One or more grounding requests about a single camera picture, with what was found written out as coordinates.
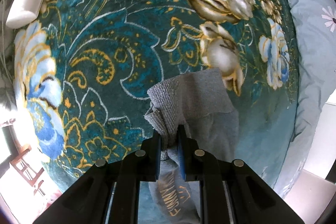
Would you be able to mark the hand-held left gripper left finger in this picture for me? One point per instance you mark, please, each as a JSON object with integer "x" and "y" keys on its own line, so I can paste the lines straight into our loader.
{"x": 158, "y": 155}

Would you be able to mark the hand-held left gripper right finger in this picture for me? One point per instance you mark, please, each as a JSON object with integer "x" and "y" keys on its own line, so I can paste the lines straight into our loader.
{"x": 181, "y": 155}

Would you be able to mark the grey sweatshirt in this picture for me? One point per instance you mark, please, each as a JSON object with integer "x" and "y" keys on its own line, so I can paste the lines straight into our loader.
{"x": 210, "y": 129}

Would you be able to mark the teal floral blanket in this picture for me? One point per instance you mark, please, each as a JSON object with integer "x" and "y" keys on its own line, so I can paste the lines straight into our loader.
{"x": 118, "y": 29}

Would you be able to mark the wooden chair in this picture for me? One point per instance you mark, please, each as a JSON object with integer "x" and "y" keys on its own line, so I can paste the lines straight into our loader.
{"x": 22, "y": 163}

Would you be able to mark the white glossy wardrobe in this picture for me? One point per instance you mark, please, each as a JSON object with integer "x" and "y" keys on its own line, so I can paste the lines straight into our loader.
{"x": 323, "y": 134}

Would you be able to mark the light blue pillow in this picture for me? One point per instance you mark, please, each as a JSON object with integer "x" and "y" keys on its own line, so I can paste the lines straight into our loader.
{"x": 312, "y": 43}

